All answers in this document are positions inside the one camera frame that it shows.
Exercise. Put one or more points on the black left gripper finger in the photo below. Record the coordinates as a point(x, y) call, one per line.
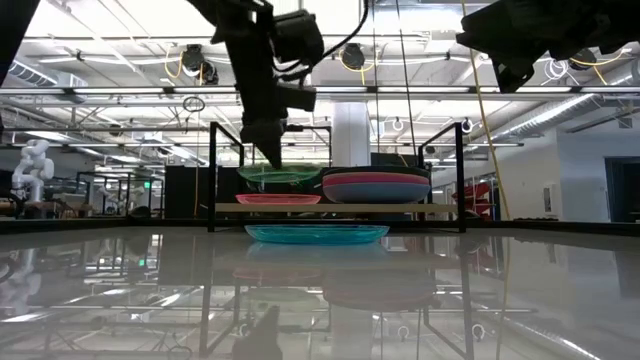
point(281, 135)
point(260, 137)

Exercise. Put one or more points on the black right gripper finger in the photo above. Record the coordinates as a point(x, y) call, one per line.
point(512, 75)
point(480, 32)

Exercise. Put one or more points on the small translucent green plate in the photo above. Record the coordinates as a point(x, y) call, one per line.
point(300, 175)

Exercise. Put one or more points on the small translucent pink plate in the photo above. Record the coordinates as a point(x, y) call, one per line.
point(278, 199)

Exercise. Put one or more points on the large black plate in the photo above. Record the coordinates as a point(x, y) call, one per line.
point(375, 170)

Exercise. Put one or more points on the large salmon plate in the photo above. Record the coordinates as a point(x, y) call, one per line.
point(375, 176)

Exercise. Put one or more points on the large magenta plate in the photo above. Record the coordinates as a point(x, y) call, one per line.
point(375, 182)

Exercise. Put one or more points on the large blue plate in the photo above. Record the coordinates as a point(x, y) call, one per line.
point(375, 194)

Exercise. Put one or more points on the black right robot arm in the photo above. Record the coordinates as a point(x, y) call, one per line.
point(590, 22)

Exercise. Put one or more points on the white square column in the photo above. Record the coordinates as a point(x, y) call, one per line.
point(351, 135)

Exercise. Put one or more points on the black cabinet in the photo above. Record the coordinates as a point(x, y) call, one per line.
point(190, 192)

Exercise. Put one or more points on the small translucent cyan plate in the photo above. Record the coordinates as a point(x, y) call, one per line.
point(315, 234)

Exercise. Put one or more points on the red rack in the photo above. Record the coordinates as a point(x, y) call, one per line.
point(475, 195)

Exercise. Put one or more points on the long ceiling light strip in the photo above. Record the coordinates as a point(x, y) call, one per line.
point(125, 90)

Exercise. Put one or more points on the dark blue door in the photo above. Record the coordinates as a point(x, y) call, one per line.
point(622, 190)

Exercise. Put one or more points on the white humanoid robot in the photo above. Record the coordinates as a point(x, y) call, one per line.
point(35, 167)

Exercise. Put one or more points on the white glossy table mat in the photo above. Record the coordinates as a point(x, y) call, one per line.
point(550, 300)

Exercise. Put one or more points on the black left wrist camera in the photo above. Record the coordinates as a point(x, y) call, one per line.
point(297, 37)

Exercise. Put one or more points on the silver ceiling duct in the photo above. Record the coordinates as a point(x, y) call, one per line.
point(575, 107)

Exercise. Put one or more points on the wooden shelf with black frame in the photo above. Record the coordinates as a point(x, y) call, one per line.
point(350, 207)

